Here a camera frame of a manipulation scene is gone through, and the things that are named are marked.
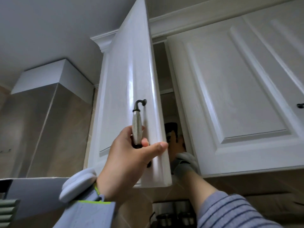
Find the person's right forearm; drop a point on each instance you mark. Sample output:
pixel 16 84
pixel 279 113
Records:
pixel 198 188

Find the white wall cabinet frame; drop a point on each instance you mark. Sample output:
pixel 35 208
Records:
pixel 190 18

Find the white panelled cabinet door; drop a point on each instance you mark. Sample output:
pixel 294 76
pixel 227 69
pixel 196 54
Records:
pixel 237 92
pixel 280 33

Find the person's right hand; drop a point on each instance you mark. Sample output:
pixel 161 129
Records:
pixel 177 146

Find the grey range hood body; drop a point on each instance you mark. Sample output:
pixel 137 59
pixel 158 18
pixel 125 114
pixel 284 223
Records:
pixel 33 194

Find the person's left hand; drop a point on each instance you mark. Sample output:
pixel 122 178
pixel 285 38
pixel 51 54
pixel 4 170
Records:
pixel 121 166

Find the steel pot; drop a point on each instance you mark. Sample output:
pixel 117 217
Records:
pixel 165 220
pixel 187 218

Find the white boxed soffit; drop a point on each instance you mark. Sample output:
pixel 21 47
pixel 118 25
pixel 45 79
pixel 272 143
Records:
pixel 54 73

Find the blue striped sleeve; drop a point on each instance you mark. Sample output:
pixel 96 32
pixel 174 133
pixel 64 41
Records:
pixel 237 212

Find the white wrist tracker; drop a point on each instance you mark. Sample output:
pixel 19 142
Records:
pixel 77 185

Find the grey white wrist band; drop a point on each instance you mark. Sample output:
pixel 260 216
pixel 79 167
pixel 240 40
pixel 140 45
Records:
pixel 186 165

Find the person's right fingers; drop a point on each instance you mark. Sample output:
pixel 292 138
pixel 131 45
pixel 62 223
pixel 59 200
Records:
pixel 173 137

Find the white cabinet shelf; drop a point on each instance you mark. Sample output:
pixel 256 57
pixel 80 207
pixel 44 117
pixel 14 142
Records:
pixel 166 91

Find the grey sleeve with neon trim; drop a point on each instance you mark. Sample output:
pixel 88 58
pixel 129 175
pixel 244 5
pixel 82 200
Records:
pixel 87 214

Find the black object in cabinet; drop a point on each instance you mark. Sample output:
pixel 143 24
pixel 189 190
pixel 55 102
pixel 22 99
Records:
pixel 171 127

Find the person's left thumb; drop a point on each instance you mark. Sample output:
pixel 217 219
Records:
pixel 154 149

